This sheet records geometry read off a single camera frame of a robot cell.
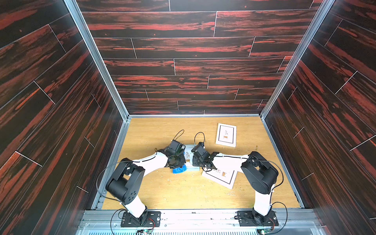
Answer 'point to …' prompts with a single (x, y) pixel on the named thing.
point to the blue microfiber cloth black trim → (178, 170)
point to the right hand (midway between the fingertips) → (197, 158)
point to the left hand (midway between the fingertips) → (185, 162)
